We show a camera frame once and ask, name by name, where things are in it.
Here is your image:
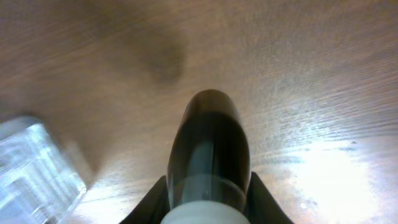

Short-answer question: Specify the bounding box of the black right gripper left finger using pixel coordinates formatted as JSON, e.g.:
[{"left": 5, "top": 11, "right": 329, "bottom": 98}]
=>
[{"left": 120, "top": 175, "right": 170, "bottom": 224}]

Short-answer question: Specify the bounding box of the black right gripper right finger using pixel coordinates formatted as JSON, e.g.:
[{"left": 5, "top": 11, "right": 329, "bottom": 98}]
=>
[{"left": 244, "top": 172, "right": 293, "bottom": 224}]

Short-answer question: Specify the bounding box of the dark bottle with white cap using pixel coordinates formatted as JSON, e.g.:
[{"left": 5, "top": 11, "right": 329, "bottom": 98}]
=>
[{"left": 162, "top": 90, "right": 251, "bottom": 224}]

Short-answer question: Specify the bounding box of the clear plastic container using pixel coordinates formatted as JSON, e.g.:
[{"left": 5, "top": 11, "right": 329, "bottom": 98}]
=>
[{"left": 1, "top": 115, "right": 87, "bottom": 224}]

